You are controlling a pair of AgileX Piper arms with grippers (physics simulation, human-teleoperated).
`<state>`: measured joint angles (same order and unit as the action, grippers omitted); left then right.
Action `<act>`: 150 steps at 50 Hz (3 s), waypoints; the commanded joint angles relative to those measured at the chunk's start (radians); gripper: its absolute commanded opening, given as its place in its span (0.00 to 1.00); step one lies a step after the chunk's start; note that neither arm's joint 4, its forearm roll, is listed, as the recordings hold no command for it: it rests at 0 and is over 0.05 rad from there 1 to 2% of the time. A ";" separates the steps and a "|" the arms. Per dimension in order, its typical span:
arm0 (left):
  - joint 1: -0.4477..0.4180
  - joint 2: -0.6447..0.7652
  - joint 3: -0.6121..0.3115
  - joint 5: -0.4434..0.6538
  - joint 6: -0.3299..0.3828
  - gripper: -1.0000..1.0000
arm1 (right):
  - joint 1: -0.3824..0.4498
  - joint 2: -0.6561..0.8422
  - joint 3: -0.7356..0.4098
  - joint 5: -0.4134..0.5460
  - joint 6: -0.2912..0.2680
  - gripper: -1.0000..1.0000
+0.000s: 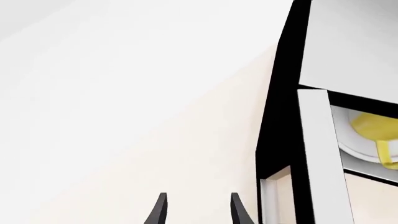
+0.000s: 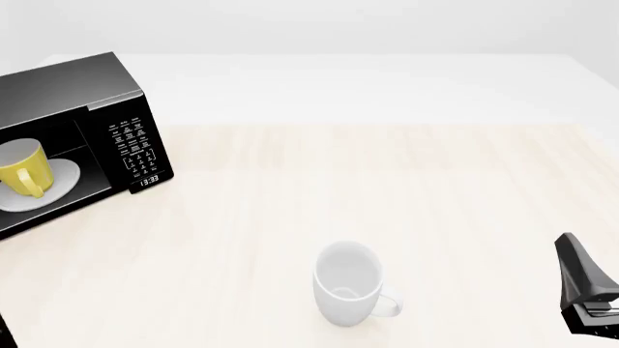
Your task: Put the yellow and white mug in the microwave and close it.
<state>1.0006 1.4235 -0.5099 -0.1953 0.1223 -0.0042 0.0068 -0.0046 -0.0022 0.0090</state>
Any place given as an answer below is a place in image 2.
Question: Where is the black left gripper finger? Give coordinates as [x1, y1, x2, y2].
[0, 312, 19, 348]

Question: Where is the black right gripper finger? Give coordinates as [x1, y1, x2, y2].
[553, 232, 619, 310]

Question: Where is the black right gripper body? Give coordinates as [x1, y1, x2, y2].
[559, 294, 619, 336]

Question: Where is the white round microwave plate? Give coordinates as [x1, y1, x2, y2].
[0, 158, 82, 215]

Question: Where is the yellow and white mug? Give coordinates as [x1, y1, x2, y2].
[0, 137, 56, 200]

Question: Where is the black microwave oven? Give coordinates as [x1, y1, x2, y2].
[0, 50, 175, 243]

